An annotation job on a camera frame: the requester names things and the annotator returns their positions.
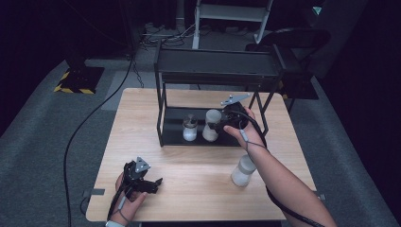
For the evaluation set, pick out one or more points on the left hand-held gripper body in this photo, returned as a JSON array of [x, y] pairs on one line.
[[134, 179]]

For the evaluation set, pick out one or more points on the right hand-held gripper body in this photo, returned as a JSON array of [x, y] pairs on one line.
[[235, 115]]

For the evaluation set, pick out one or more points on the tall jar with white lid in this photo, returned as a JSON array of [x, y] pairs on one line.
[[241, 176], [212, 116]]

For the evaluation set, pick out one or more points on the small jar with silver lid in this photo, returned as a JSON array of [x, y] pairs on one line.
[[190, 134]]

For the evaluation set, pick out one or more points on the black two-tier metal rack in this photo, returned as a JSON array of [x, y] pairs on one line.
[[176, 126]]

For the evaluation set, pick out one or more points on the person's right hand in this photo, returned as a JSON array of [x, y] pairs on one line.
[[252, 135]]

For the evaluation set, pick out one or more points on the person's left hand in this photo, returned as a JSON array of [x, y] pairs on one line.
[[126, 208]]

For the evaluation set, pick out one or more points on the grey tape strip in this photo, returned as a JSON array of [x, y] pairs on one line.
[[322, 197], [94, 192]]

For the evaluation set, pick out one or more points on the white wristwatch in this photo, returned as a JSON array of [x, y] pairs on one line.
[[114, 224]]

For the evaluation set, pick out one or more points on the black chair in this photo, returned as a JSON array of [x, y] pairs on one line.
[[293, 36]]

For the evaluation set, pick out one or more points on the black stand with striped base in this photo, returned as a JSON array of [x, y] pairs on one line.
[[83, 78]]

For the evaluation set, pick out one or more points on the grey metal pole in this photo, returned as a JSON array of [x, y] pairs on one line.
[[180, 12]]

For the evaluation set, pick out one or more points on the teal triangular marker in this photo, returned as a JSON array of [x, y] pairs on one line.
[[317, 10]]

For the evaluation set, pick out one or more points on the white metal frame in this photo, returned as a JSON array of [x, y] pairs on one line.
[[231, 12]]

